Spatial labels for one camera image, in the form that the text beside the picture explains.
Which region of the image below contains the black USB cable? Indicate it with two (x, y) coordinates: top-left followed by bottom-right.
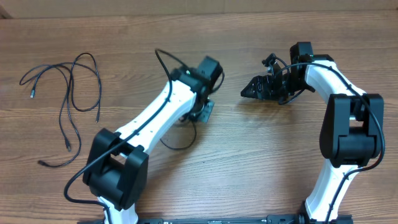
(159, 118), (198, 151)

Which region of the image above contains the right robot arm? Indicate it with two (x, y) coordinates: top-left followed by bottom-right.
(241, 42), (386, 223)

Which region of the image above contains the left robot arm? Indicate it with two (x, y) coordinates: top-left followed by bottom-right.
(83, 56), (224, 223)

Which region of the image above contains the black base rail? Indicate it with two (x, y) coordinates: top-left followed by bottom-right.
(77, 213), (354, 224)

